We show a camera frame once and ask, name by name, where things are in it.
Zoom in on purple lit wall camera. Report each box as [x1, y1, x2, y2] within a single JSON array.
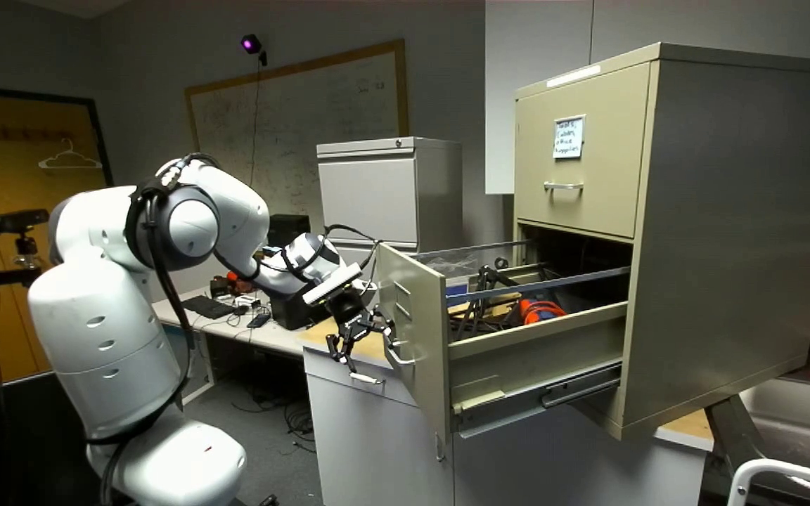
[[236, 31, 269, 66]]

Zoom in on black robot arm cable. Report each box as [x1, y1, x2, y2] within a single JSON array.
[[85, 152, 387, 506]]

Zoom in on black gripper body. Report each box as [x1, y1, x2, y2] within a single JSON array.
[[324, 277, 383, 332]]

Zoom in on white wire hanger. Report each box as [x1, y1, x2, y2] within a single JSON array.
[[33, 138, 108, 174]]

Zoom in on black tangled tools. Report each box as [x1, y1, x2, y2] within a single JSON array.
[[445, 263, 525, 339]]

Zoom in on beige cabinet drawer with label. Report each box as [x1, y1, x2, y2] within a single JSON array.
[[515, 59, 655, 238]]

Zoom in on red desk tool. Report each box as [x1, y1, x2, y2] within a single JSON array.
[[212, 269, 260, 302]]

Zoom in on white cabinet with wooden countertop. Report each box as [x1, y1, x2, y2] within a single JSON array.
[[300, 312, 715, 506]]

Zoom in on whiteboard with wooden frame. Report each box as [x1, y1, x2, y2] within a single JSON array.
[[182, 37, 411, 257]]

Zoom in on orange tool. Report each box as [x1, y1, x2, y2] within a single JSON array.
[[515, 295, 569, 329]]

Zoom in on white metal tube frame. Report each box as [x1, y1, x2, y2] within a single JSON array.
[[724, 454, 810, 506]]

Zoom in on white paper label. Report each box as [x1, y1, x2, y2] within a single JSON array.
[[552, 113, 587, 162]]

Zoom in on black stereo camera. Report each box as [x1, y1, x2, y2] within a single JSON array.
[[0, 204, 53, 238]]

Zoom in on gray filing cabinet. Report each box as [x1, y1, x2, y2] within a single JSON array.
[[312, 135, 468, 252]]

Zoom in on steel sink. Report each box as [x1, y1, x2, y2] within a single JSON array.
[[736, 367, 810, 489]]

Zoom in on beige filing cabinet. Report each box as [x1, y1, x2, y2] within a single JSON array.
[[513, 38, 810, 444]]

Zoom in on yellow door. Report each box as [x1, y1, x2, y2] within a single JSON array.
[[0, 80, 119, 398]]

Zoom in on black keyboard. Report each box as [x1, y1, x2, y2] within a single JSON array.
[[179, 291, 236, 319]]

